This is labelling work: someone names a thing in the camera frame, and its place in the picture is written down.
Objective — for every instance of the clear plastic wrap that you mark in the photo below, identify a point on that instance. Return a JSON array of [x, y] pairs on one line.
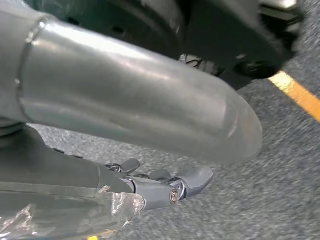
[[62, 215]]

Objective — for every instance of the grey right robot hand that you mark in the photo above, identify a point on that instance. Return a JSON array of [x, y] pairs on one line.
[[124, 99]]

